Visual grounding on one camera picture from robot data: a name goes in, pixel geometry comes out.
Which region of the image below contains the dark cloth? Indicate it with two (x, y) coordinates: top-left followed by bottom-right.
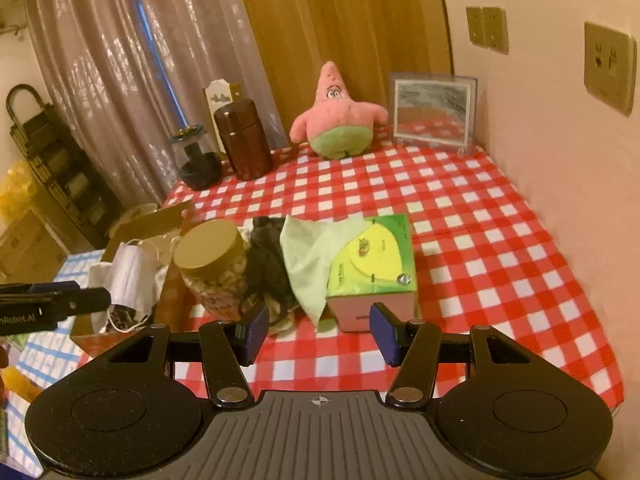
(239, 216), (299, 335)

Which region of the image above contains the white face mask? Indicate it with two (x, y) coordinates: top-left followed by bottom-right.
(88, 238), (171, 334)

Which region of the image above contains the light green cloth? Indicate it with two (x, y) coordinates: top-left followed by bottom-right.
(280, 216), (371, 327)

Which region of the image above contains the cardboard storage box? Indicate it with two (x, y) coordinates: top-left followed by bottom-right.
(0, 210), (66, 284)

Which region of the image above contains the yellow bottle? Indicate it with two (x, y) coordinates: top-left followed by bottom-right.
(1, 366), (43, 403)

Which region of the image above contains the green tissue box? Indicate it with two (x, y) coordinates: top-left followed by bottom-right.
(326, 214), (421, 333)

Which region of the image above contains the nut jar gold lid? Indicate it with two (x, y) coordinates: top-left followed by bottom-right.
(172, 219), (248, 321)

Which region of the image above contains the red white checkered tablecloth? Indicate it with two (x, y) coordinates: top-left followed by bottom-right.
(168, 140), (624, 406)

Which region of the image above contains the brown cardboard tray box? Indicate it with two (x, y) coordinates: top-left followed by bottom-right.
(70, 202), (195, 358)

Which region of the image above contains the yellow plastic bag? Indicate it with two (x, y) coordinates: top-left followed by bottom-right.
(0, 160), (37, 230)

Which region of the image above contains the black folding ladder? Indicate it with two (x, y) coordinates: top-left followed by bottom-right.
(6, 84), (124, 249)

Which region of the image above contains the beige waste bin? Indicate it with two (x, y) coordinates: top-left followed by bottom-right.
(108, 203), (160, 238)

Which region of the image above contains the dark glass jar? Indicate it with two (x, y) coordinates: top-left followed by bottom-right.
(170, 125), (224, 191)

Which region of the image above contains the brown metal canister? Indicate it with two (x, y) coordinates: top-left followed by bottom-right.
(214, 99), (273, 181)

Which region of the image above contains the pink starfish plush toy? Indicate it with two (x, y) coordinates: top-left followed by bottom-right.
(290, 61), (388, 160)

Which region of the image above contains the white wooden chair back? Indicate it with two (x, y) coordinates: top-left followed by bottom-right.
(204, 79), (242, 157)

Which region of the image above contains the beige curtain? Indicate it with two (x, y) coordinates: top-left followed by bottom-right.
(23, 0), (286, 206)

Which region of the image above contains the wooden wardrobe door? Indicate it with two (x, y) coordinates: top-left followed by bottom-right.
(243, 0), (454, 128)

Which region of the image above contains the glass picture frame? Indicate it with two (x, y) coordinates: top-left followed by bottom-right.
(390, 73), (478, 155)

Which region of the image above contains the double wall switch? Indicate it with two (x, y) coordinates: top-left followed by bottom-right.
(465, 6), (509, 54)

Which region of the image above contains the wall power socket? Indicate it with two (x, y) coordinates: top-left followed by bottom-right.
(584, 22), (637, 116)

